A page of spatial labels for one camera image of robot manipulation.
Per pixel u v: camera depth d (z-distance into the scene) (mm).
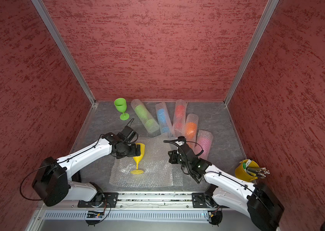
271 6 707
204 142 874
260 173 678
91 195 618
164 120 1003
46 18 742
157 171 804
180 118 1003
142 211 715
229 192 494
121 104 984
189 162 609
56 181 411
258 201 407
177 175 830
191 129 945
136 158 833
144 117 1010
